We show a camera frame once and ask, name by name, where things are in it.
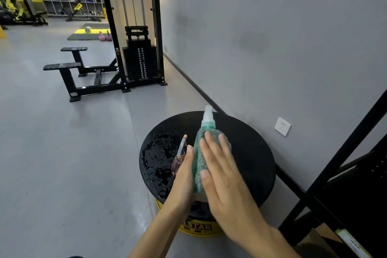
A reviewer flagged person's right hand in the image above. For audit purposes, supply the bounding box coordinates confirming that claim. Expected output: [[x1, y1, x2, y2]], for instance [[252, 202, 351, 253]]
[[199, 130, 274, 248]]

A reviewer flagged person's left hand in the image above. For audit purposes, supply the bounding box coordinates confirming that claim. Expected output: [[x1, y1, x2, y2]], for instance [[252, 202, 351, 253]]
[[163, 144, 196, 212]]

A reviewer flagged pink spray bottle grey nozzle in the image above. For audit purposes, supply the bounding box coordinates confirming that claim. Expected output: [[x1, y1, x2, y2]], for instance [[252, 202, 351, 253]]
[[171, 134, 189, 177]]

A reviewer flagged green cleaning cloth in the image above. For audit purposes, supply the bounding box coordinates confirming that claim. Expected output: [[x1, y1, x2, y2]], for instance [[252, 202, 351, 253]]
[[192, 126, 232, 195]]

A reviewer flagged green spray bottle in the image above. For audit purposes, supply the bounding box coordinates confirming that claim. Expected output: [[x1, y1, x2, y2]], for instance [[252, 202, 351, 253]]
[[201, 105, 217, 131]]

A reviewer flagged black metal rack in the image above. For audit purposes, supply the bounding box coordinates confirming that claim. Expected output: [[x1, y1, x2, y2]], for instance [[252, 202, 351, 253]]
[[278, 90, 387, 258]]

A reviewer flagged person's left forearm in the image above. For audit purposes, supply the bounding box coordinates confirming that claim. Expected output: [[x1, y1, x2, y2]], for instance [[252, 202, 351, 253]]
[[128, 200, 194, 258]]

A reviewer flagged round black table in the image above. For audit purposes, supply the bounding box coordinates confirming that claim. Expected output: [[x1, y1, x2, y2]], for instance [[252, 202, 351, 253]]
[[139, 111, 276, 222]]

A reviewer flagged green white label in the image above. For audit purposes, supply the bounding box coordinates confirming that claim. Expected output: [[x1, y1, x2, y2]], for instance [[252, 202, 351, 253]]
[[335, 228, 373, 258]]

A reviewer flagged yellow exercise mat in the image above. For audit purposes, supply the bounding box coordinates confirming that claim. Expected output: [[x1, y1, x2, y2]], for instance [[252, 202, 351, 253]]
[[74, 28, 111, 35]]

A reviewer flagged grey exercise mat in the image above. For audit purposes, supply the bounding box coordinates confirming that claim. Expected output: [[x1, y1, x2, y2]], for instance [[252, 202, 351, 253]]
[[67, 33, 102, 41]]

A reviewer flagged black yellow gym machine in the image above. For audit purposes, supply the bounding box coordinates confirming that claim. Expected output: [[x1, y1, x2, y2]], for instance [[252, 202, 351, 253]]
[[0, 0, 48, 27]]

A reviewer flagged white wall socket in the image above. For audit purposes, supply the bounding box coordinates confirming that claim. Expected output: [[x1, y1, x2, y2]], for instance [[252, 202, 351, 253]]
[[274, 117, 292, 137]]

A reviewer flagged black cable weight machine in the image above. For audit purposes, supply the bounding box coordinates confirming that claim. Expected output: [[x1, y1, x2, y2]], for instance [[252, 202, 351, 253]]
[[43, 0, 168, 103]]

